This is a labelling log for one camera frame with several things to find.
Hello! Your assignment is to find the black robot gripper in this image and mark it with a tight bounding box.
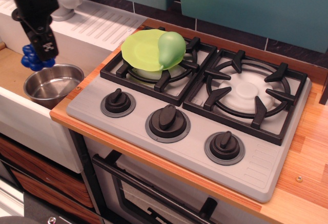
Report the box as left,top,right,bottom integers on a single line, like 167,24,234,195
14,0,59,61

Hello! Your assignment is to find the blue toy blueberry cluster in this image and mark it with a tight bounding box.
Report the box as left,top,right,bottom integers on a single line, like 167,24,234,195
21,44,55,72

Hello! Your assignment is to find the green toy pear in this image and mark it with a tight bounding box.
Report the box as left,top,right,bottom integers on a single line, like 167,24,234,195
158,32,186,70

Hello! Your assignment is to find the small steel pot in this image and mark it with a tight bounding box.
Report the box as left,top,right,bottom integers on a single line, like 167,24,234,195
24,64,84,109

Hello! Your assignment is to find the white toy sink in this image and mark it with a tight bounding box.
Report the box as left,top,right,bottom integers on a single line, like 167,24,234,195
1,0,145,173

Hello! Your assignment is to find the black left stove knob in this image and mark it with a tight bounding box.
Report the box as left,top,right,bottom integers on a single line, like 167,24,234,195
100,88,136,118

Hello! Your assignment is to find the black stove knob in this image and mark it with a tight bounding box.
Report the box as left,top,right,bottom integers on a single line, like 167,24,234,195
204,131,245,166
145,104,191,144
100,88,136,118

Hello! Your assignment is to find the wooden drawer front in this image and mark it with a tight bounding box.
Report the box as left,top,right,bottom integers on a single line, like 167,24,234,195
1,135,100,223

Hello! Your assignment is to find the black left burner grate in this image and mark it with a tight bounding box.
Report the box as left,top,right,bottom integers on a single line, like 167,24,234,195
100,27,217,106

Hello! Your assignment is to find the black burner grate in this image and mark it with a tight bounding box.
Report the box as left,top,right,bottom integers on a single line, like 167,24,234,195
100,27,217,106
183,49,311,145

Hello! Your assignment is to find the black middle stove knob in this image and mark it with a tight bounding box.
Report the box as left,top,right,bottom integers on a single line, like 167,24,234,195
145,104,191,144

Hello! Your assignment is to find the toy oven door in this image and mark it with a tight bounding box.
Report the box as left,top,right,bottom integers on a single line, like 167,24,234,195
85,138,265,223

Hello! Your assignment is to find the grey toy stove top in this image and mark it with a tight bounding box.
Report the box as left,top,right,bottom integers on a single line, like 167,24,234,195
66,27,312,202

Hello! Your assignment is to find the black right stove knob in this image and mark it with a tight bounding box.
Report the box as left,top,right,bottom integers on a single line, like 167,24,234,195
204,131,245,166

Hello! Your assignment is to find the black right burner grate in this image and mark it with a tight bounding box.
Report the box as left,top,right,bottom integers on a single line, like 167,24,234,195
183,49,311,145

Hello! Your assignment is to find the black oven door handle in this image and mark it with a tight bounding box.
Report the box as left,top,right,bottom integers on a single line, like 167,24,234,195
92,154,217,223

